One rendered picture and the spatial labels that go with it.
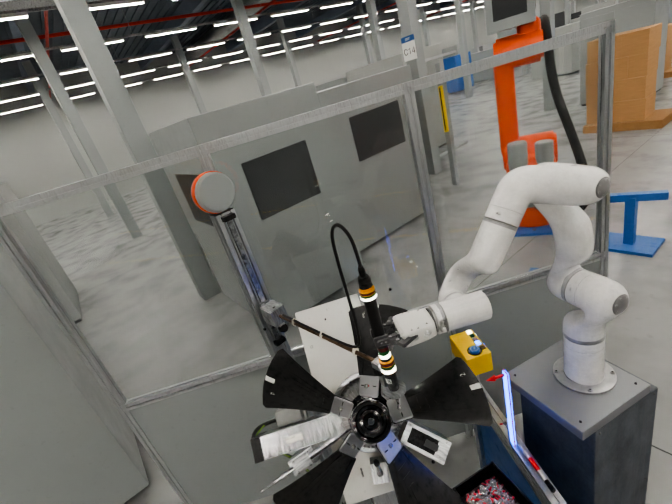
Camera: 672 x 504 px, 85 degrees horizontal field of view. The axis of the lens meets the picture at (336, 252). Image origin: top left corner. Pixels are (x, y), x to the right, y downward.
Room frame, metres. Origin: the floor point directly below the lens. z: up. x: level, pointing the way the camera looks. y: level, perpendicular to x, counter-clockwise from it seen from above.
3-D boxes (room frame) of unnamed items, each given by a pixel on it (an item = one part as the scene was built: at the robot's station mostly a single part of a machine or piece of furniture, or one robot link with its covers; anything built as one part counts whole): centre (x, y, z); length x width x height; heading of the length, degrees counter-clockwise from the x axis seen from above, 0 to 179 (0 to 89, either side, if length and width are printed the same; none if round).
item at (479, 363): (1.15, -0.40, 1.02); 0.16 x 0.10 x 0.11; 1
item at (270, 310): (1.35, 0.32, 1.35); 0.10 x 0.07 x 0.08; 36
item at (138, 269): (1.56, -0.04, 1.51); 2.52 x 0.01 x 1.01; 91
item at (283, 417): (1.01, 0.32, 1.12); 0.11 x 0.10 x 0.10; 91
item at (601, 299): (0.92, -0.73, 1.27); 0.19 x 0.12 x 0.24; 13
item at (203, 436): (1.56, -0.04, 0.50); 2.59 x 0.03 x 0.91; 91
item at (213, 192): (1.42, 0.38, 1.88); 0.17 x 0.15 x 0.16; 91
